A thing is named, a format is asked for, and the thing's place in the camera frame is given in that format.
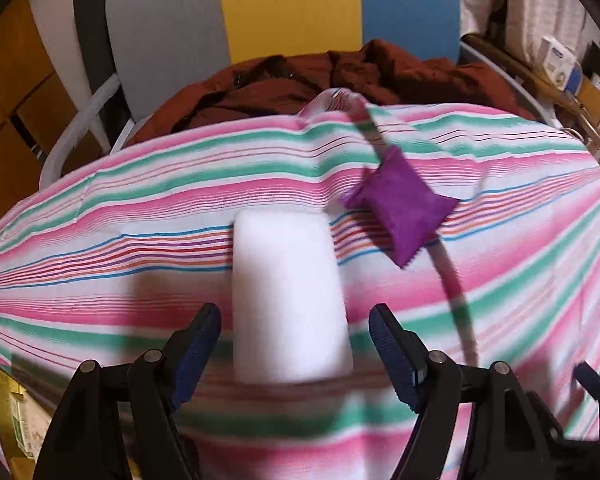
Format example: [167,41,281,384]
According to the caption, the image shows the white foam block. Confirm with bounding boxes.
[232,209,353,385]

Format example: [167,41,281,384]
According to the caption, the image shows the large white carton box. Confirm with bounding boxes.
[9,392,52,462]

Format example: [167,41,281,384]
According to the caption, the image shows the pink green striped cloth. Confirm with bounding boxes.
[0,104,600,479]

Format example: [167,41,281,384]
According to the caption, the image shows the gold tray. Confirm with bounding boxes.
[0,367,53,479]

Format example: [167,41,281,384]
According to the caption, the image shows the purple fabric sachet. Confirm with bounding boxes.
[341,144,460,268]

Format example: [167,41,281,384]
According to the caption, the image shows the cardboard box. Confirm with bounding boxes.
[577,77,600,134]

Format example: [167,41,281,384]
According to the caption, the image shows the wooden wardrobe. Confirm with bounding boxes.
[0,0,76,219]

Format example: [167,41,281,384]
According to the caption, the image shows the dark red garment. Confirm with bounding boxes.
[125,39,533,146]

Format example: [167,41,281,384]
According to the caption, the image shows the white blue appliance box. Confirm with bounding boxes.
[533,36,583,94]

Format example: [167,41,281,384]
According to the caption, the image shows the grey yellow blue chair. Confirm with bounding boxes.
[106,0,460,120]

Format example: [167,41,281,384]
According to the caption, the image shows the patterned curtain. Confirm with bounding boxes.
[460,0,588,65]

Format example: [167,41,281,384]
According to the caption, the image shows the striped ribbon strap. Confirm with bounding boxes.
[299,86,481,369]

